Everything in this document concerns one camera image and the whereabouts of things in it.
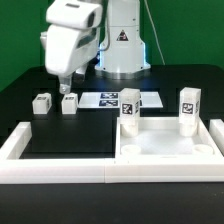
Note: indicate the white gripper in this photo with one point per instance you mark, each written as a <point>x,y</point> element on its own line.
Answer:
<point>66,50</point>

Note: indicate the white square tabletop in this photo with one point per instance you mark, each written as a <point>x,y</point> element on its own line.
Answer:
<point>160,137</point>

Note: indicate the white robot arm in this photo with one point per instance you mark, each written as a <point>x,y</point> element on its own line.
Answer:
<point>121,51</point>

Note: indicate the white marker tag plate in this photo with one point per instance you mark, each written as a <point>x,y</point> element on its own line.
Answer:
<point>97,100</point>

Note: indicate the white U-shaped obstacle fence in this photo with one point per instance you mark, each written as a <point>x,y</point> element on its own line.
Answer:
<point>15,170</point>

